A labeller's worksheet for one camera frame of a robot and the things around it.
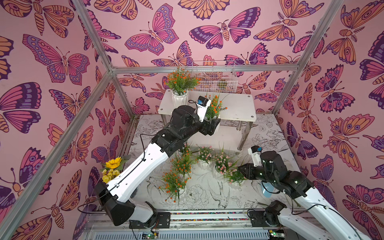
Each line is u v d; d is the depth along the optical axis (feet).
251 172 2.05
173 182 2.38
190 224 2.40
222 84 3.10
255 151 2.13
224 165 2.52
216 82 3.04
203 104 1.74
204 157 2.67
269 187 1.93
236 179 2.56
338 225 1.35
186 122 1.57
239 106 2.56
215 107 1.86
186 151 2.90
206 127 1.86
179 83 2.21
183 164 2.56
